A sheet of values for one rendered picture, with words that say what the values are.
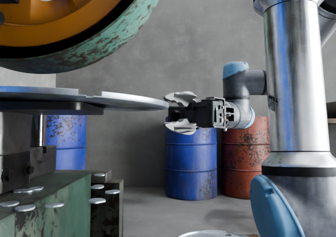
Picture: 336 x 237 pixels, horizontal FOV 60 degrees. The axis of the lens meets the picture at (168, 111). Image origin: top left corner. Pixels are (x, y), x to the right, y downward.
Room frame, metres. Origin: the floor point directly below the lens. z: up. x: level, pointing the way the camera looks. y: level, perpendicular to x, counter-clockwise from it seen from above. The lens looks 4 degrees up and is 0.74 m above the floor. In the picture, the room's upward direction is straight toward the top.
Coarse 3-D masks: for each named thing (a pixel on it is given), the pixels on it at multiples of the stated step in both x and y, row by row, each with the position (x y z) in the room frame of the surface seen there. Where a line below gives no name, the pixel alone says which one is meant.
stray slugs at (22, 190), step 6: (96, 174) 0.62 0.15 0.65; (102, 174) 0.62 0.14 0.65; (36, 186) 0.49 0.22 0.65; (42, 186) 0.49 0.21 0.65; (90, 186) 0.49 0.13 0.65; (96, 186) 0.49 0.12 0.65; (102, 186) 0.49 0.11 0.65; (18, 192) 0.45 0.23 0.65; (108, 192) 0.44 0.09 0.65; (114, 192) 0.45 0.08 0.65; (96, 198) 0.40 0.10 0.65; (102, 198) 0.41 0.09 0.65; (0, 204) 0.37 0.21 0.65; (6, 204) 0.37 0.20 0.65; (12, 204) 0.38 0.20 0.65; (30, 204) 0.37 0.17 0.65; (48, 204) 0.37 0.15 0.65; (54, 204) 0.37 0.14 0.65; (60, 204) 0.37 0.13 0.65; (18, 210) 0.35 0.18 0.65; (24, 210) 0.35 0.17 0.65
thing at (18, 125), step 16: (0, 112) 0.42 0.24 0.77; (16, 112) 0.45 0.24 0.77; (32, 112) 0.45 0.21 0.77; (48, 112) 0.45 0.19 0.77; (64, 112) 0.45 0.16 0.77; (80, 112) 0.45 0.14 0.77; (96, 112) 0.47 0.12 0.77; (0, 128) 0.42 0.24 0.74; (16, 128) 0.46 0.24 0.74; (0, 144) 0.42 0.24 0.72; (16, 144) 0.46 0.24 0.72; (0, 160) 0.42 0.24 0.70; (16, 160) 0.46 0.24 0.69; (0, 176) 0.42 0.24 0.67; (16, 176) 0.46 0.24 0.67; (0, 192) 0.42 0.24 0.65
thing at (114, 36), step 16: (144, 0) 0.80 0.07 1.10; (128, 16) 0.78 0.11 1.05; (144, 16) 0.88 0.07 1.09; (112, 32) 0.79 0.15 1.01; (128, 32) 0.87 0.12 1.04; (80, 48) 0.77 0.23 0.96; (96, 48) 0.82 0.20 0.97; (112, 48) 0.89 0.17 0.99; (0, 64) 0.83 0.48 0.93; (16, 64) 0.80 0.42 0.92; (32, 64) 0.80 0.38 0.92; (48, 64) 0.82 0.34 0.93; (64, 64) 0.85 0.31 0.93; (80, 64) 0.90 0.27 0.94
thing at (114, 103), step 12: (0, 96) 0.37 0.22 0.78; (12, 96) 0.37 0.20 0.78; (24, 96) 0.36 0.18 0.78; (36, 96) 0.35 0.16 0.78; (48, 96) 0.34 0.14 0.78; (60, 96) 0.34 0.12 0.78; (72, 96) 0.33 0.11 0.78; (84, 96) 0.33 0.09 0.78; (96, 96) 0.33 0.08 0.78; (108, 96) 0.34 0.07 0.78; (120, 96) 0.35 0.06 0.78; (132, 96) 0.36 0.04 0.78; (108, 108) 0.53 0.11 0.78; (120, 108) 0.52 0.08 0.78; (132, 108) 0.50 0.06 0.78; (144, 108) 0.49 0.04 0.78; (156, 108) 0.47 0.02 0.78
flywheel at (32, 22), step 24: (24, 0) 0.83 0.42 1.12; (72, 0) 0.83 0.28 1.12; (96, 0) 0.79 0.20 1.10; (120, 0) 0.79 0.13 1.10; (24, 24) 0.83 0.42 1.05; (48, 24) 0.79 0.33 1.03; (72, 24) 0.79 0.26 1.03; (96, 24) 0.80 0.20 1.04; (0, 48) 0.85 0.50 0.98; (24, 48) 0.81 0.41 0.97; (48, 48) 0.83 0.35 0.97
